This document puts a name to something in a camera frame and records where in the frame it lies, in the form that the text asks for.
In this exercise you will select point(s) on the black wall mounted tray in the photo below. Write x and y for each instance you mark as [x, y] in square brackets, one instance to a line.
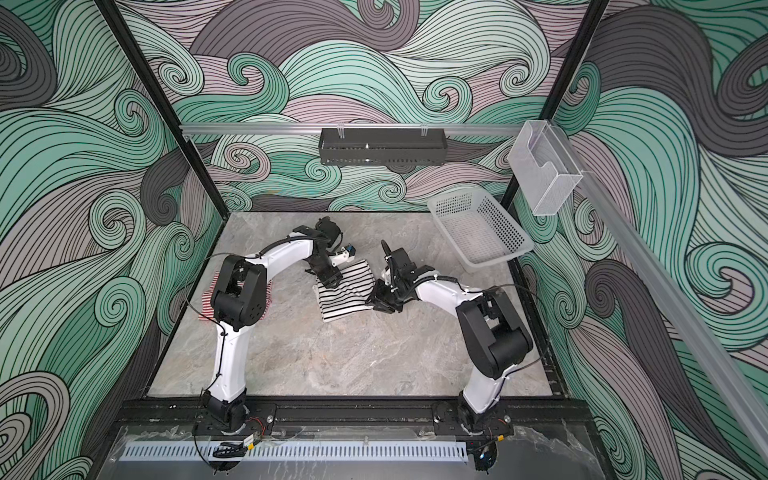
[400, 147]

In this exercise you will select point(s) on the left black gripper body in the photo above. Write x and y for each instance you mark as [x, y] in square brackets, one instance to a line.
[327, 273]

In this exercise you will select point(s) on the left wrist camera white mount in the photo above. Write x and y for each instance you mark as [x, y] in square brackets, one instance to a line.
[343, 255]

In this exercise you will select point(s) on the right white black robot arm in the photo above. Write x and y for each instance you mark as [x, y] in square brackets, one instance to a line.
[495, 337]

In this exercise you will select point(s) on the aluminium wall rail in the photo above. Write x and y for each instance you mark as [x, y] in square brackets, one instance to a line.
[277, 128]

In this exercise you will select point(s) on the white plastic laundry basket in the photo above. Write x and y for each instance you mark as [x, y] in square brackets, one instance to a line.
[479, 229]

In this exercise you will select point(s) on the clear plastic wall bin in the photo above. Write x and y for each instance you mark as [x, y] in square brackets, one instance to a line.
[544, 163]

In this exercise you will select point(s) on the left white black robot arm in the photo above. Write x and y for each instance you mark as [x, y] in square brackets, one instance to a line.
[239, 301]

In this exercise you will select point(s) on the red white striped tank top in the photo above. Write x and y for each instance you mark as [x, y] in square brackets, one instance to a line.
[206, 311]

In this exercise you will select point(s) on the white slotted cable duct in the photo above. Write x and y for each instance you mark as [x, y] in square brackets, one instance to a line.
[419, 451]

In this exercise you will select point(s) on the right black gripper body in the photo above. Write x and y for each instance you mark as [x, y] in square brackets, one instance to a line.
[389, 297]

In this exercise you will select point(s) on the black white striped tank top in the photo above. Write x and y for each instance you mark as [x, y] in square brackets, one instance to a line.
[350, 296]

